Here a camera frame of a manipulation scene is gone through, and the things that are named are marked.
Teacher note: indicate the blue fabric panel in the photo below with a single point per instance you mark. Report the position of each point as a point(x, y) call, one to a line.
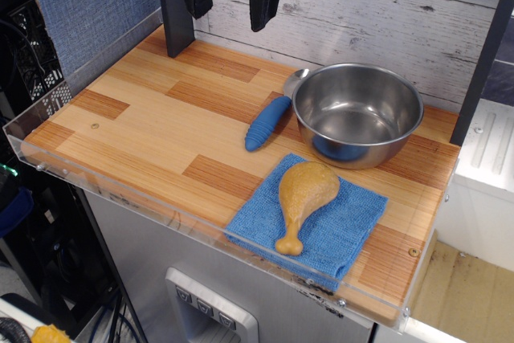
point(90, 35)

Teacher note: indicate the clear acrylic table guard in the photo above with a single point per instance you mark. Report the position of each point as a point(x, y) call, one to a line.
point(164, 136)

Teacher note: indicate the blue microfiber cloth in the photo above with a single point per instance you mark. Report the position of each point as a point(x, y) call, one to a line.
point(333, 236)

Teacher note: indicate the black post at right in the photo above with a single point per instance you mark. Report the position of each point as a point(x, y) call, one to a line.
point(487, 55)

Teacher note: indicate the yellow toy drumstick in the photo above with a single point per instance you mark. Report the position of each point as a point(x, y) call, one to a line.
point(303, 189)

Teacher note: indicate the stainless steel cabinet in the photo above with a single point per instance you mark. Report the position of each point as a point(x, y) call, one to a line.
point(185, 282)

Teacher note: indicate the white metal frame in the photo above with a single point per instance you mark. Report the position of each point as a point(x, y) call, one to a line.
point(476, 214)

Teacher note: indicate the blue handled metal spoon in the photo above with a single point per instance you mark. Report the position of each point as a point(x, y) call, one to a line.
point(262, 127)

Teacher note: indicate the stainless steel bowl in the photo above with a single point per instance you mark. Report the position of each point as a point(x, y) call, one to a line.
point(356, 116)

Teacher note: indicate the dark grey vertical post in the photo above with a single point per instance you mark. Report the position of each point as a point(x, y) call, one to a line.
point(178, 25)

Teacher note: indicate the yellow object bottom left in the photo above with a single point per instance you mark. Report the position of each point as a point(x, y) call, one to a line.
point(49, 334)

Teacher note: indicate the black plastic crate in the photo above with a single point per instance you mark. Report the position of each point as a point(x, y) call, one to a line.
point(34, 59)

